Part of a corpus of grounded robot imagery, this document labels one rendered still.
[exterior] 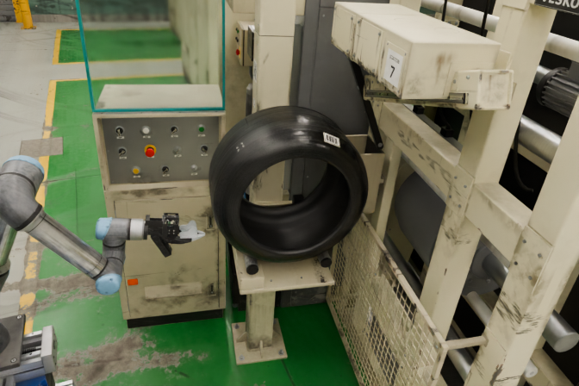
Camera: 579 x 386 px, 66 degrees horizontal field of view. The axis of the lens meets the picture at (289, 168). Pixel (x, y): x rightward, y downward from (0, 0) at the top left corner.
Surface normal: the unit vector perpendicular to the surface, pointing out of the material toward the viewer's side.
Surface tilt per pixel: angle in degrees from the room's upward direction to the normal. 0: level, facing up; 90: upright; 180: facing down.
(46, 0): 90
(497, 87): 72
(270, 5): 90
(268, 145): 48
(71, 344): 0
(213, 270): 90
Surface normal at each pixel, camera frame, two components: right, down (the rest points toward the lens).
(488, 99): 0.22, 0.19
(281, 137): 0.03, -0.30
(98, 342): 0.07, -0.88
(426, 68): 0.22, 0.48
